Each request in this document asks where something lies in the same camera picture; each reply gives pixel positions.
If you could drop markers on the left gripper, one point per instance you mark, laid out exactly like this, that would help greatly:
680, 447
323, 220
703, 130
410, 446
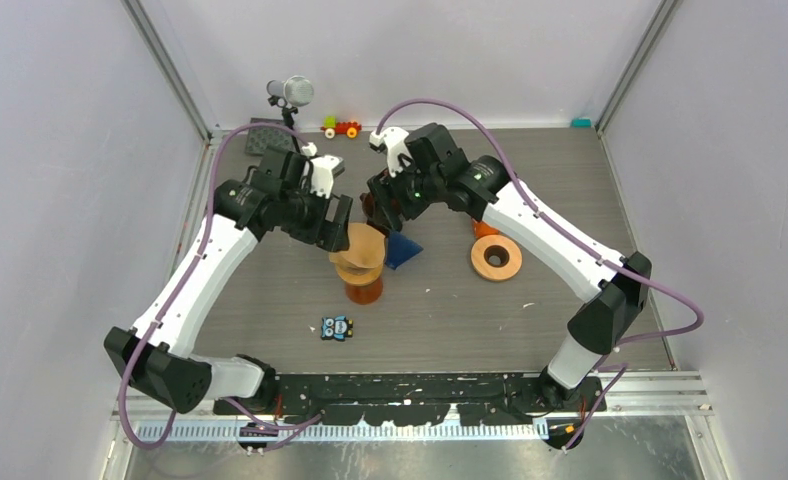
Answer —
326, 234

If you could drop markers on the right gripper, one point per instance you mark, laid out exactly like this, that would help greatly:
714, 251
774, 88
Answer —
386, 188

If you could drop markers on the brown paper coffee filter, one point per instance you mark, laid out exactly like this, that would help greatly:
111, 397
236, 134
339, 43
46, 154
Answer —
367, 248

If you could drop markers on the blue plastic dripper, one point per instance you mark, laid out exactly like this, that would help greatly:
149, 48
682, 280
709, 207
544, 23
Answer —
400, 249

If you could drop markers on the amber glass carafe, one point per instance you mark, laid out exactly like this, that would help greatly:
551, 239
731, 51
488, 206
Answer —
364, 294

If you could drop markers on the orange coffee filter box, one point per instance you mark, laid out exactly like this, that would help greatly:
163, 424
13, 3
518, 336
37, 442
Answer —
482, 229

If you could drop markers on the wooden ring stand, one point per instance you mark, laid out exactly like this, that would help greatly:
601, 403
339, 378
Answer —
496, 258

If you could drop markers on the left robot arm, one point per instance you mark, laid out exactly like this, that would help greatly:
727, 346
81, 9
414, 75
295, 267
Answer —
287, 191

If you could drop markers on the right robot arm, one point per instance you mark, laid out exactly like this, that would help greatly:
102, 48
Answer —
426, 166

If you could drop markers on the colourful toy car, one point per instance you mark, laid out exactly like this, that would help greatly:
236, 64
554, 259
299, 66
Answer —
332, 127

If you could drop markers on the blue owl sticker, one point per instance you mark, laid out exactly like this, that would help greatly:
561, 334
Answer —
338, 328

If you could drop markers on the dark grey studded plate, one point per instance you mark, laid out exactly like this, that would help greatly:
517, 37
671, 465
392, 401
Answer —
257, 140

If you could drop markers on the silver microphone on tripod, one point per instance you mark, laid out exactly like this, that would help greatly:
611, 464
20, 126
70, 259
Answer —
290, 95

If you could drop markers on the teal block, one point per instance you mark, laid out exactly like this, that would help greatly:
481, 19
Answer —
582, 122

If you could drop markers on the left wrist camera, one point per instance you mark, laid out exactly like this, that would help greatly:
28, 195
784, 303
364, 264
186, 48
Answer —
320, 171

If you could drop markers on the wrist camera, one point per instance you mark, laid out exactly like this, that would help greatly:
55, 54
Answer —
392, 142
320, 171

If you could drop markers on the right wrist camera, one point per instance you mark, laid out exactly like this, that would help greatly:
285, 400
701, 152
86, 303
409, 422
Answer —
392, 142

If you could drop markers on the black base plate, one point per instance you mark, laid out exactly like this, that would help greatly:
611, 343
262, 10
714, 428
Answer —
476, 399

